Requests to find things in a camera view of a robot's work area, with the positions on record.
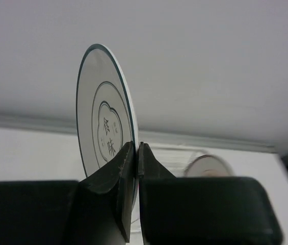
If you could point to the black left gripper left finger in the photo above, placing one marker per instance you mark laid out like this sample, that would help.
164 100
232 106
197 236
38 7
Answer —
96 210

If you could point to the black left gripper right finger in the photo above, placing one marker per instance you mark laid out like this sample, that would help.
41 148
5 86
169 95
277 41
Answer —
202 210

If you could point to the white plate green rim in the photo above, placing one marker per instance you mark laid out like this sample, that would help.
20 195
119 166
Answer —
105 115

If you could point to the white plate brown rim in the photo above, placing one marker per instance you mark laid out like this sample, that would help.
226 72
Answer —
208 166

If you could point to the metal wire dish rack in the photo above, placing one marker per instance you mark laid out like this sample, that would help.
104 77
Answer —
175 158

